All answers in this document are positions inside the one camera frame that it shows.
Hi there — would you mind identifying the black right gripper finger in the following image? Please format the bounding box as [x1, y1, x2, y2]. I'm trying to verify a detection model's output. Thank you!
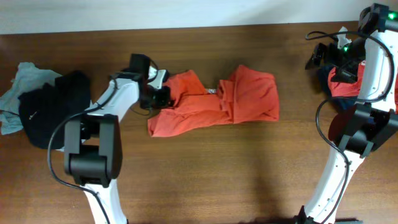
[330, 69, 358, 83]
[305, 43, 327, 70]

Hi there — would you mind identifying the orange t-shirt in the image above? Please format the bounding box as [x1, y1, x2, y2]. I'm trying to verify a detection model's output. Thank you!
[147, 65, 280, 138]

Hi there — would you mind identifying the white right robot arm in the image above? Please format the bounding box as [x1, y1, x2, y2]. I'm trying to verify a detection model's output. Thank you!
[295, 4, 397, 223]

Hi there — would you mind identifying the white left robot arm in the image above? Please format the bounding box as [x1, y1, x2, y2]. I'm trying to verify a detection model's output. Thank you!
[64, 70, 170, 223]

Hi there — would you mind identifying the red printed t-shirt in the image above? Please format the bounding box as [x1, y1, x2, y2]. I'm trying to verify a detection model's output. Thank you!
[327, 60, 398, 113]

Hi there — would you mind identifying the navy blue garment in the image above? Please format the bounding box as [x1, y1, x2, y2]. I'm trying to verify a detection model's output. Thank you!
[317, 63, 358, 112]

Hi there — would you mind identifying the black garment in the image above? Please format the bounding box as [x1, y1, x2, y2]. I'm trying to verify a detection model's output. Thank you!
[19, 71, 91, 149]

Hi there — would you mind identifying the grey garment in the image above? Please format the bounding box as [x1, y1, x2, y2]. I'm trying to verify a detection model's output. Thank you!
[1, 62, 63, 135]

